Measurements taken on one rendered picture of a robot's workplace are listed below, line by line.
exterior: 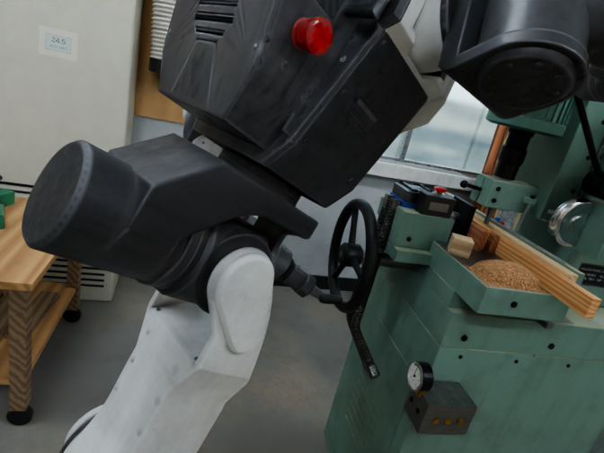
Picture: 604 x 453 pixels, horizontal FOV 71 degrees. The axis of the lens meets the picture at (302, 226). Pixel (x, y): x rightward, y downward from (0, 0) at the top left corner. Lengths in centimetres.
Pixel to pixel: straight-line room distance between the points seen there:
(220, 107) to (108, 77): 154
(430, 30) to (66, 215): 39
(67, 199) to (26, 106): 162
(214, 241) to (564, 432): 116
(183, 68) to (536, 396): 110
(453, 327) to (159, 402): 65
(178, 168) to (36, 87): 159
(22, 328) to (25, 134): 88
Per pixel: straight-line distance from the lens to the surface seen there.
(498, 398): 122
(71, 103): 199
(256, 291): 52
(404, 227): 104
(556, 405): 134
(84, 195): 42
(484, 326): 106
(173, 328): 61
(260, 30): 42
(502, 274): 94
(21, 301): 143
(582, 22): 46
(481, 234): 111
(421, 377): 97
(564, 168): 119
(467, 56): 44
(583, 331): 123
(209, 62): 47
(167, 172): 44
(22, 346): 151
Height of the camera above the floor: 120
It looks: 19 degrees down
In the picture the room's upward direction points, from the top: 13 degrees clockwise
